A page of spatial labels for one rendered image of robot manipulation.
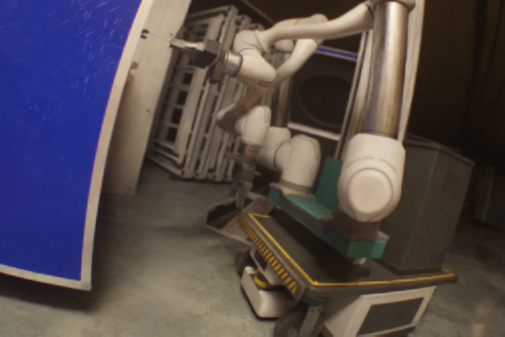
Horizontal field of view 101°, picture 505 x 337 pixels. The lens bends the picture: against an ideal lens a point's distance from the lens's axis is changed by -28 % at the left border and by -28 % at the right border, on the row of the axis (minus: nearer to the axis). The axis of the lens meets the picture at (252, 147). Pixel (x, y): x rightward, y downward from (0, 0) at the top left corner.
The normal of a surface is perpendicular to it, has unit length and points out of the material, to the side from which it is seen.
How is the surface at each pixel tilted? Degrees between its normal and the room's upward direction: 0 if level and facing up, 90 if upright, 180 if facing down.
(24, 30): 90
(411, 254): 90
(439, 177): 90
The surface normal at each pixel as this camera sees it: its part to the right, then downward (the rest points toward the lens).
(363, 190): -0.40, 0.04
